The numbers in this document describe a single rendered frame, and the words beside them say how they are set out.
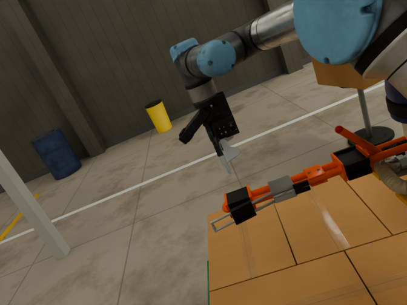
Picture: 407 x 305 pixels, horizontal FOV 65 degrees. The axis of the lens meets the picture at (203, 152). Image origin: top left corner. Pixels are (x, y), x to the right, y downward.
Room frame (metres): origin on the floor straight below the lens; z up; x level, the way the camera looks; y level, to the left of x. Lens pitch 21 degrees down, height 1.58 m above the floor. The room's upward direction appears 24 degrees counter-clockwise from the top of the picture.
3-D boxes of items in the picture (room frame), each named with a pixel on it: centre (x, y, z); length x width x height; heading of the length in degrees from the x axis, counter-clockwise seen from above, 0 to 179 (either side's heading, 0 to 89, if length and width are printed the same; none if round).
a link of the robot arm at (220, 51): (0.75, -0.12, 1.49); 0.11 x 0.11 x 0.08; 22
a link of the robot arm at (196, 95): (0.84, -0.06, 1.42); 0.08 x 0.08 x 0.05
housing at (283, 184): (0.84, -0.18, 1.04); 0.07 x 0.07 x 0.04; 81
